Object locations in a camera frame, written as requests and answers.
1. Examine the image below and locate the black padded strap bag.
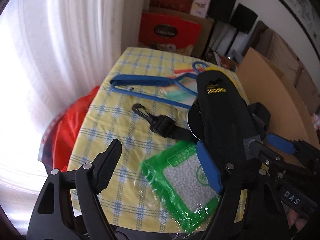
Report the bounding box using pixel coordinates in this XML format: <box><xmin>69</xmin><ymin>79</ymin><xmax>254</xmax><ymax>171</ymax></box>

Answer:
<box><xmin>132</xmin><ymin>70</ymin><xmax>271</xmax><ymax>168</ymax></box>

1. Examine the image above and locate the green desiccant packet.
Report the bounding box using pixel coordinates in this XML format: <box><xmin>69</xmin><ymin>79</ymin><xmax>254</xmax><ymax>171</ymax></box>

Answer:
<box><xmin>140</xmin><ymin>141</ymin><xmax>220</xmax><ymax>233</ymax></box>

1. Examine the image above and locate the colourful paper hand fan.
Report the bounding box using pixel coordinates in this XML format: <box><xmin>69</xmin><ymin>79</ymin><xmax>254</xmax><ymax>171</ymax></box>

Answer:
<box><xmin>161</xmin><ymin>63</ymin><xmax>197</xmax><ymax>107</ymax></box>

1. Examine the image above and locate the blue plastic clothes hanger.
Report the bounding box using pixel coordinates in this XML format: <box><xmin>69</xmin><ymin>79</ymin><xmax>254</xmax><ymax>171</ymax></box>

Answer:
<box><xmin>110</xmin><ymin>61</ymin><xmax>209</xmax><ymax>109</ymax></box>

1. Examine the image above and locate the red plastic bag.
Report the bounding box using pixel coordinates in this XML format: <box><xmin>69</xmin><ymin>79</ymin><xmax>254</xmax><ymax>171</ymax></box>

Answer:
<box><xmin>38</xmin><ymin>86</ymin><xmax>100</xmax><ymax>173</ymax></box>

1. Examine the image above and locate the large cardboard box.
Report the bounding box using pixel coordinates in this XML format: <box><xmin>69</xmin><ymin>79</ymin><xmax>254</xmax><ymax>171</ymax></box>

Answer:
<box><xmin>236</xmin><ymin>48</ymin><xmax>319</xmax><ymax>148</ymax></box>

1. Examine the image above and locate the brown upholstered headboard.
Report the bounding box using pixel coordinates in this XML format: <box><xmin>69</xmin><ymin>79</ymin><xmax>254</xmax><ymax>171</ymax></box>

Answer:
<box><xmin>245</xmin><ymin>21</ymin><xmax>319</xmax><ymax>115</ymax></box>

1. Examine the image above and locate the right black speaker on stand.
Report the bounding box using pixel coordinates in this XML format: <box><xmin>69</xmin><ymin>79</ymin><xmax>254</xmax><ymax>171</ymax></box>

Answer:
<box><xmin>225</xmin><ymin>3</ymin><xmax>258</xmax><ymax>56</ymax></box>

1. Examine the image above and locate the black speaker on stand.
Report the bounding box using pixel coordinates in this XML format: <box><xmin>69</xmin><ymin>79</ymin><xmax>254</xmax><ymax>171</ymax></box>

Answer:
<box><xmin>200</xmin><ymin>0</ymin><xmax>236</xmax><ymax>60</ymax></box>
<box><xmin>225</xmin><ymin>3</ymin><xmax>258</xmax><ymax>56</ymax></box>

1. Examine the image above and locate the yellow checked tablecloth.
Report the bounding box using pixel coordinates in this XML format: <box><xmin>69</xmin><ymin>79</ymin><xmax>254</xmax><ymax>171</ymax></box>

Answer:
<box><xmin>68</xmin><ymin>47</ymin><xmax>195</xmax><ymax>233</ymax></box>

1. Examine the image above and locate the brown cardboard box behind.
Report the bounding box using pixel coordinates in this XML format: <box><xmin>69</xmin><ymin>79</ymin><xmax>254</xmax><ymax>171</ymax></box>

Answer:
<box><xmin>149</xmin><ymin>7</ymin><xmax>214</xmax><ymax>59</ymax></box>

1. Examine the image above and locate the left black speaker on stand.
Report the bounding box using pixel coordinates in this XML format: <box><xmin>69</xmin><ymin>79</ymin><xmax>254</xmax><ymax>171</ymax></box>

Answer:
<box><xmin>200</xmin><ymin>0</ymin><xmax>236</xmax><ymax>60</ymax></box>

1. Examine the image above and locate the pink white small box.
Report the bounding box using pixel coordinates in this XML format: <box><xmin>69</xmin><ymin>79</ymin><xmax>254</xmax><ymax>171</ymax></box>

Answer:
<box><xmin>190</xmin><ymin>0</ymin><xmax>210</xmax><ymax>18</ymax></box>

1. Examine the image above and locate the white sheer curtain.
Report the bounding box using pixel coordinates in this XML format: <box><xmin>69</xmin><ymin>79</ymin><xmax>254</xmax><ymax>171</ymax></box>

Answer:
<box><xmin>1</xmin><ymin>0</ymin><xmax>145</xmax><ymax>233</ymax></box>

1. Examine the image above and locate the red collection gift box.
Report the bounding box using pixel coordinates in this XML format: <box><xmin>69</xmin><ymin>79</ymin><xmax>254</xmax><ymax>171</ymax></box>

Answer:
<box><xmin>138</xmin><ymin>12</ymin><xmax>201</xmax><ymax>56</ymax></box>

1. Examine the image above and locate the framed wall picture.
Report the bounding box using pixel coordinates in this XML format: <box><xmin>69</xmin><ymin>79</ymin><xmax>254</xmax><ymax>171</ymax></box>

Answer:
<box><xmin>279</xmin><ymin>0</ymin><xmax>319</xmax><ymax>56</ymax></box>

